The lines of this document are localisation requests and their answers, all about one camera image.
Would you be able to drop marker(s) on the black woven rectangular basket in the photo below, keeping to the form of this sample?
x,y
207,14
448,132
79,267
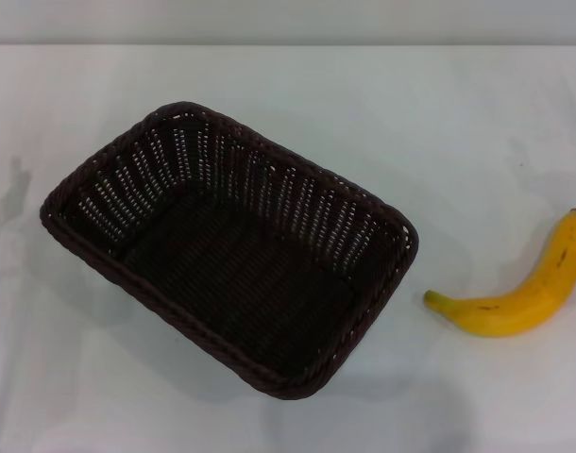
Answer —
x,y
231,278

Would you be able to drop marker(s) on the yellow banana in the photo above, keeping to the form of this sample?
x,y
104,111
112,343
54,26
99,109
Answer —
x,y
529,309

